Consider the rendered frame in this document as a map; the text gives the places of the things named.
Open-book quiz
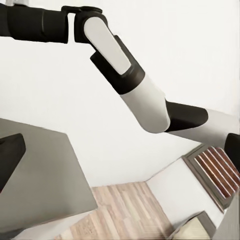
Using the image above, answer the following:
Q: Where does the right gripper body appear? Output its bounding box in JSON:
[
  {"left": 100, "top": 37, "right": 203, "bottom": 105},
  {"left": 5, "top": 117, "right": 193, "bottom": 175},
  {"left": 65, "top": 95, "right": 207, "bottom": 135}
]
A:
[{"left": 0, "top": 3, "right": 48, "bottom": 43}]

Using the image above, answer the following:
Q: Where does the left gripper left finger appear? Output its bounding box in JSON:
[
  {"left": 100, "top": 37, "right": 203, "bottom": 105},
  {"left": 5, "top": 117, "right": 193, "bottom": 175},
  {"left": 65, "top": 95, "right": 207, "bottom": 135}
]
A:
[{"left": 0, "top": 133, "right": 26, "bottom": 193}]

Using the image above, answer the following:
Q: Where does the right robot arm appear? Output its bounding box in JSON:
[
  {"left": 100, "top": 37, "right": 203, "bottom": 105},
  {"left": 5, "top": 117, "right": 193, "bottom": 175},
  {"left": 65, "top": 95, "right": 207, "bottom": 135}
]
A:
[{"left": 0, "top": 0, "right": 240, "bottom": 148}]

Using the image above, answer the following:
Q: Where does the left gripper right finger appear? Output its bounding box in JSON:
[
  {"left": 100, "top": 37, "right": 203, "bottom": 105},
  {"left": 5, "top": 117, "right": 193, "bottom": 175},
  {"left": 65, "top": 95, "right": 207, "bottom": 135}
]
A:
[{"left": 224, "top": 132, "right": 240, "bottom": 173}]

